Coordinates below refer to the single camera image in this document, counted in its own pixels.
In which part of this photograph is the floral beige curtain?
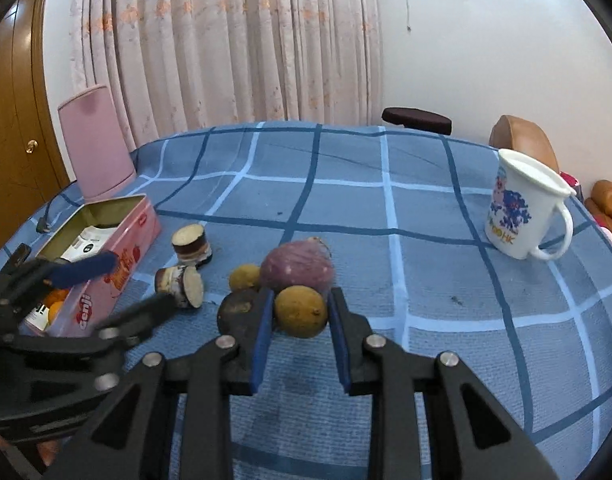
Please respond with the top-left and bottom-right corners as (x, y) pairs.
(71, 0), (383, 148)

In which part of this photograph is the wooden door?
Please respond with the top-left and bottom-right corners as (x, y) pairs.
(0, 0), (69, 249)

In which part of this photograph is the purple round turnip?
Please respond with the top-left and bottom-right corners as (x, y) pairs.
(259, 236), (336, 296)

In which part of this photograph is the sandwich cookie stack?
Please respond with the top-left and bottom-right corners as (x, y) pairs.
(154, 266), (205, 309)
(171, 223), (213, 266)

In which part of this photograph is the blue plaid tablecloth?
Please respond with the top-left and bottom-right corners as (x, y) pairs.
(112, 122), (612, 479)

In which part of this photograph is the brown leather sofa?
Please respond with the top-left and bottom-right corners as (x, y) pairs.
(584, 180), (612, 243)

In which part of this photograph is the pink metal tin box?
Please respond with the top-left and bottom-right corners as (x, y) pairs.
(21, 194), (161, 337)

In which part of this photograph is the small mandarin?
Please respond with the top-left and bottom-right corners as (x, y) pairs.
(48, 301), (64, 325)

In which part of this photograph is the white cartoon mug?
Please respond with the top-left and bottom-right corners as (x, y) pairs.
(485, 148), (576, 261)

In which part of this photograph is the black power cable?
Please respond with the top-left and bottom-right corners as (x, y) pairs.
(35, 194), (77, 234)

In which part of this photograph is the dark round stool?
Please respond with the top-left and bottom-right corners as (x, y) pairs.
(382, 107), (452, 136)

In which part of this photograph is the brown leather armchair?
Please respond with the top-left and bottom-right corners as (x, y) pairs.
(488, 115), (560, 172)

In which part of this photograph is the yellow-brown longan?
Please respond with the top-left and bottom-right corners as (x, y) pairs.
(229, 263), (260, 292)
(274, 285), (329, 339)

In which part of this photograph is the printed paper leaflet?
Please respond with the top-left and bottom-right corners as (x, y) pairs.
(26, 226), (117, 332)

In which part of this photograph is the dark passion fruit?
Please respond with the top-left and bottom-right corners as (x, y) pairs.
(217, 288), (266, 340)

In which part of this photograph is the large orange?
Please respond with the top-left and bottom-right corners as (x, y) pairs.
(42, 289), (69, 307)

